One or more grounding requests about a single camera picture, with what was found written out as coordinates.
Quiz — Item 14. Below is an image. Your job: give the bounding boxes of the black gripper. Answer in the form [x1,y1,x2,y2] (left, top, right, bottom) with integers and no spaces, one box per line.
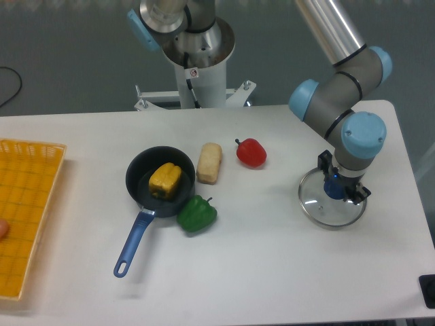
[317,150,371,205]

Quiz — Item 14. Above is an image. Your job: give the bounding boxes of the glass pot lid blue knob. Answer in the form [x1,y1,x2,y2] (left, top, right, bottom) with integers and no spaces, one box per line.
[298,168,367,229]

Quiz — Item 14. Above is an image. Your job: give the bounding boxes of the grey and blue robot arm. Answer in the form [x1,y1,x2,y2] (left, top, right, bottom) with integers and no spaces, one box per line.
[127,1,392,204]

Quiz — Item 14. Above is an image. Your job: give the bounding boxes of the red bell pepper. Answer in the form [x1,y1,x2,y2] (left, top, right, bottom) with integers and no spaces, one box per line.
[234,138,267,168]

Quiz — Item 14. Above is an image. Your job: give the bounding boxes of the black socket on table edge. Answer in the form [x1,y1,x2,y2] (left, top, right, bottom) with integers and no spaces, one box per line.
[419,274,435,309]

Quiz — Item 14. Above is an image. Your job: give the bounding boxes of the beige bread loaf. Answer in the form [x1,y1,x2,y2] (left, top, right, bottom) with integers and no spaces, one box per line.
[196,143,222,185]

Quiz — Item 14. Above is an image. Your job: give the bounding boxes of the green bell pepper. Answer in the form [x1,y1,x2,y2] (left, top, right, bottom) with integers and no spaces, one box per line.
[177,195,218,233]

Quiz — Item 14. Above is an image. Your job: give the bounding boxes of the yellow bell pepper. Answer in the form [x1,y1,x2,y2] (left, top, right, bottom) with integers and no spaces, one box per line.
[149,162,182,200]

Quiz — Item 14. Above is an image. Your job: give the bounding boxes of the orange plastic basket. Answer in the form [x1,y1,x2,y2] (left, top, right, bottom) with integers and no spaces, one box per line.
[1,139,67,301]

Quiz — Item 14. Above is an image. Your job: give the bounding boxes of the peach object in basket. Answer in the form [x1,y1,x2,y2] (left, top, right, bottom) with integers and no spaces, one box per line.
[0,219,10,239]

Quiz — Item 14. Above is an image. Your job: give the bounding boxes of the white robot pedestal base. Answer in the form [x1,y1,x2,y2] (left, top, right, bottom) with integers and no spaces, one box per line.
[135,18,256,111]

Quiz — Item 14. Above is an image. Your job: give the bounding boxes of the dark pan with blue handle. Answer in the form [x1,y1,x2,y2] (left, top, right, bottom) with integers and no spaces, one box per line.
[114,146,195,278]

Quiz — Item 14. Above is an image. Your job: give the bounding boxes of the black cable on floor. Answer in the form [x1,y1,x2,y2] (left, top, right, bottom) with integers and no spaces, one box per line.
[0,66,23,109]

